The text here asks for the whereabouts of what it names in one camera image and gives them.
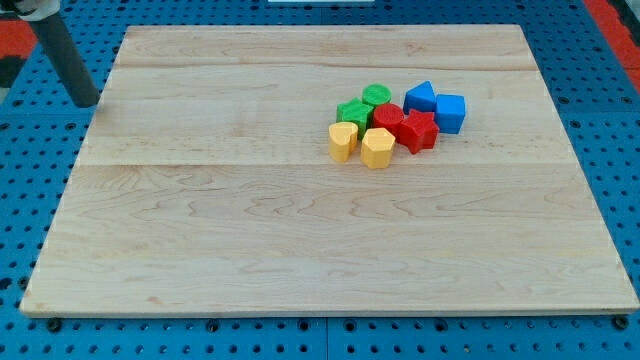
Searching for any green star block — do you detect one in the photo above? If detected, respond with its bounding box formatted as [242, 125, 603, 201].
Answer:
[336, 98, 374, 140]

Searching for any red star block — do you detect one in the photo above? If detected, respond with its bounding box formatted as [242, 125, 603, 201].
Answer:
[396, 109, 440, 154]

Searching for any light wooden board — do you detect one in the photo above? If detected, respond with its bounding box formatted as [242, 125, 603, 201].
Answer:
[20, 25, 639, 318]

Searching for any green cylinder block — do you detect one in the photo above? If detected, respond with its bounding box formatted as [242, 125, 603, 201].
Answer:
[362, 83, 392, 107]

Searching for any red cylinder block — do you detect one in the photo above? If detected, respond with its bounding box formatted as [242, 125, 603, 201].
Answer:
[372, 103, 405, 135]

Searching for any blue triangle block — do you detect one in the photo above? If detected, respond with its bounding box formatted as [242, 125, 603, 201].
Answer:
[403, 81, 436, 115]

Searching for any yellow heart block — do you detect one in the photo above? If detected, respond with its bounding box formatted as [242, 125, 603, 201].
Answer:
[328, 122, 358, 163]

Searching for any yellow hexagon block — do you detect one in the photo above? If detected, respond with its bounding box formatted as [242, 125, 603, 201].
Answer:
[360, 128, 396, 169]

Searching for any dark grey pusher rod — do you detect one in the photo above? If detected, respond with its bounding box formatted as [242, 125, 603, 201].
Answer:
[29, 12, 100, 108]

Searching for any blue cube block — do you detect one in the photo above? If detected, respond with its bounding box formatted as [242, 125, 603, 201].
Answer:
[435, 94, 466, 134]

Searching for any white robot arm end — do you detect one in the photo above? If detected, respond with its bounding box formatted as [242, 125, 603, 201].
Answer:
[1, 0, 61, 22]

